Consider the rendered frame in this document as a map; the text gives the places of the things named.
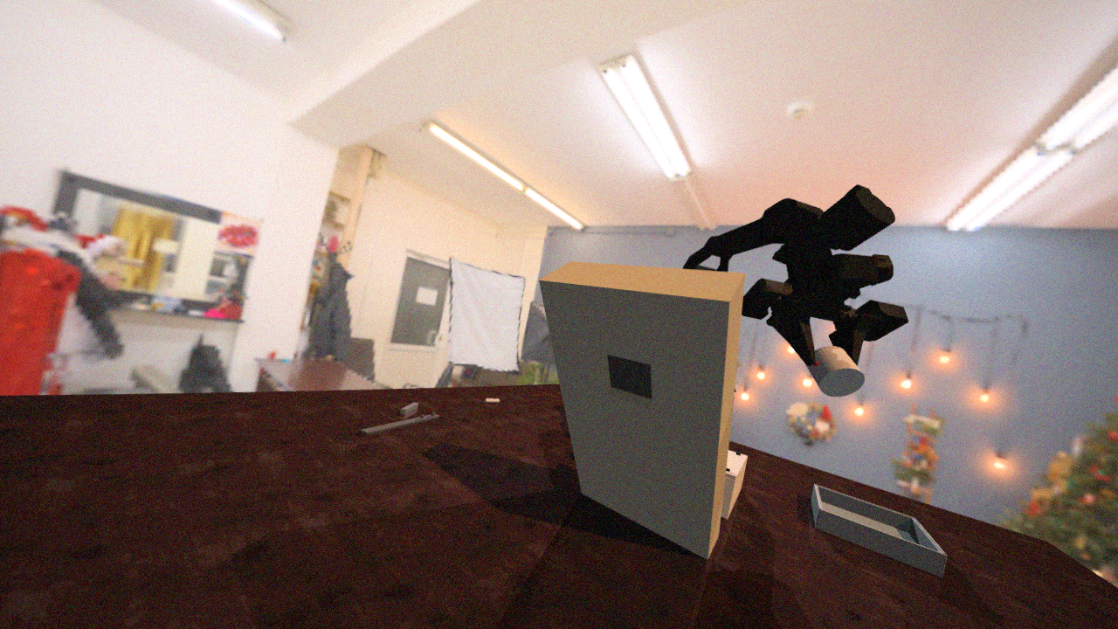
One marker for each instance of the grey panel with square hole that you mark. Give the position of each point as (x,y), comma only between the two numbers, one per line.
(646,359)

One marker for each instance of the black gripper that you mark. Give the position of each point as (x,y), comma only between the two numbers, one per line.
(792,307)

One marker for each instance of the grey flat bar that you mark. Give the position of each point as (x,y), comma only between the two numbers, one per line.
(410,421)

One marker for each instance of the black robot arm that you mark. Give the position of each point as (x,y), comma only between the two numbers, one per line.
(807,231)

